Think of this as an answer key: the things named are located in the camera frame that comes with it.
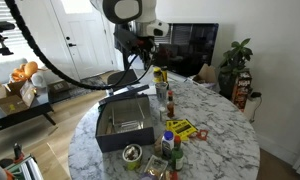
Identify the black low coffee table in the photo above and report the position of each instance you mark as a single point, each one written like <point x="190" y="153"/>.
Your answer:
<point x="23" y="111"/>

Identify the black power adapter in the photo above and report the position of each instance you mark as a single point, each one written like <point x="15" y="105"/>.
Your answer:
<point x="255" y="95"/>

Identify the dark doormat rug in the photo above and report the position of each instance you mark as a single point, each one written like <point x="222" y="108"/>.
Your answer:
<point x="90" y="85"/>

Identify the green bottle red cap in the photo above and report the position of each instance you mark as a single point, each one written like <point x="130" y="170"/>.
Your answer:
<point x="177" y="156"/>

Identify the clear snack bag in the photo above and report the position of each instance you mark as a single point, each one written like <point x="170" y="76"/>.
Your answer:
<point x="155" y="168"/>

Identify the yellow printed packet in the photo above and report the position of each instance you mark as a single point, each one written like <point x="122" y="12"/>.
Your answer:
<point x="181" y="128"/>

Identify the hot sauce bottle red cap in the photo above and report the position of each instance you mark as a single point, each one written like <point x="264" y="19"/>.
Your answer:
<point x="170" y="106"/>

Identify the white bottle blue cap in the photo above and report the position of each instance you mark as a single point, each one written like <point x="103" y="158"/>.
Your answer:
<point x="167" y="145"/>

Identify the open tin can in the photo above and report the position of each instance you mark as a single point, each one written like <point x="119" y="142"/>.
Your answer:
<point x="132" y="156"/>

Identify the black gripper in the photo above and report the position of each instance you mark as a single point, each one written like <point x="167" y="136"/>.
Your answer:
<point x="144" y="41"/>

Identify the dark grey shell chair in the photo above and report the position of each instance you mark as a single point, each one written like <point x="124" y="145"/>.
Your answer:
<point x="121" y="77"/>

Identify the white panel door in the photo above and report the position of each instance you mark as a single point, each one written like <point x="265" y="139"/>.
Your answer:
<point x="83" y="36"/>

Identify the small open cardboard box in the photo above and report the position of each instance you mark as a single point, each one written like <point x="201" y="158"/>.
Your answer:
<point x="205" y="75"/>

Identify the dark bottle with yellow label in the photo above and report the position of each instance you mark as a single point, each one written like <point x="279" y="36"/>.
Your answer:
<point x="164" y="74"/>

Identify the orange game box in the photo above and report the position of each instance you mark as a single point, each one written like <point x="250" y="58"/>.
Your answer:
<point x="242" y="90"/>

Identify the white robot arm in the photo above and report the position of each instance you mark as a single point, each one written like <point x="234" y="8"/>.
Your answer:
<point x="130" y="11"/>

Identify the large black flat television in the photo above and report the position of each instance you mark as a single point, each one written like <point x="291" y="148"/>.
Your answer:
<point x="190" y="50"/>

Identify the green leafy houseplant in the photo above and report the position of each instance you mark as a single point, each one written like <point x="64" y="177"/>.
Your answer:
<point x="235" y="56"/>

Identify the dark plant pot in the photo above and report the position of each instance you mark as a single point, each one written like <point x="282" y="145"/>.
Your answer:
<point x="226" y="85"/>

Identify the yellow vitamin bottle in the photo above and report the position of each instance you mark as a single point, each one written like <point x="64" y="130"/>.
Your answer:
<point x="157" y="76"/>

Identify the orange plush toy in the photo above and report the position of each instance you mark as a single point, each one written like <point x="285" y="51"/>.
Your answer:
<point x="25" y="70"/>

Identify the blue cardboard box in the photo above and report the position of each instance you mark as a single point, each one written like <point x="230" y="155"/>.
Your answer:
<point x="125" y="139"/>

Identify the black camera stand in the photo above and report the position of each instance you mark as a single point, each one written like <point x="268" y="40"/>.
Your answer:
<point x="0" y="36"/>

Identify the small clear shaker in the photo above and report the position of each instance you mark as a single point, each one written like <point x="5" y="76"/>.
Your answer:
<point x="162" y="114"/>

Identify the large open cardboard box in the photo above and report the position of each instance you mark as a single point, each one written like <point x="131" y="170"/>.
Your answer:
<point x="13" y="98"/>

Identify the clear glass jar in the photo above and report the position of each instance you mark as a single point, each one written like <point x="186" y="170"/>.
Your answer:
<point x="161" y="92"/>

